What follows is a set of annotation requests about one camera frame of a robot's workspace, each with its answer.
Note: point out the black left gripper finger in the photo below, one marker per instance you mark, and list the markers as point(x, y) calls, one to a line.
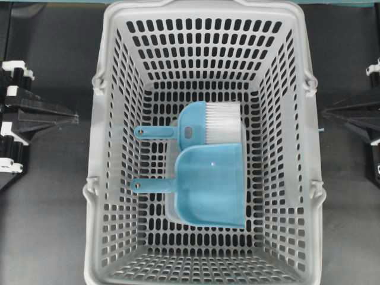
point(24, 99)
point(32, 120)

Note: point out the blue plastic dustpan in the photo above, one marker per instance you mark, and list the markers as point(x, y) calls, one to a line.
point(208, 186)

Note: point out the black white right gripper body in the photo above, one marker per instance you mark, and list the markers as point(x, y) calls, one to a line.
point(372, 71)

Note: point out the blue hand brush white bristles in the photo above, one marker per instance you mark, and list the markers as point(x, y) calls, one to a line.
point(199, 123)

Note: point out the grey plastic shopping basket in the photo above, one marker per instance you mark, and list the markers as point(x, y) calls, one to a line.
point(155, 58)

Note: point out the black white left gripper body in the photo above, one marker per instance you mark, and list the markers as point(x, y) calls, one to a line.
point(15, 149)

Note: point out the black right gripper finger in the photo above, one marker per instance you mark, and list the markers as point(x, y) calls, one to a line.
point(357, 124)
point(354, 107)

